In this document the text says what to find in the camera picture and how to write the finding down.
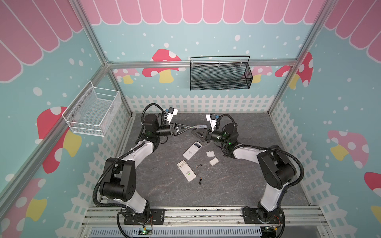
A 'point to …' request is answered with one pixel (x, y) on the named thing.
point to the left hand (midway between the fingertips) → (189, 131)
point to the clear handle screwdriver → (199, 126)
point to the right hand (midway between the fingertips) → (192, 131)
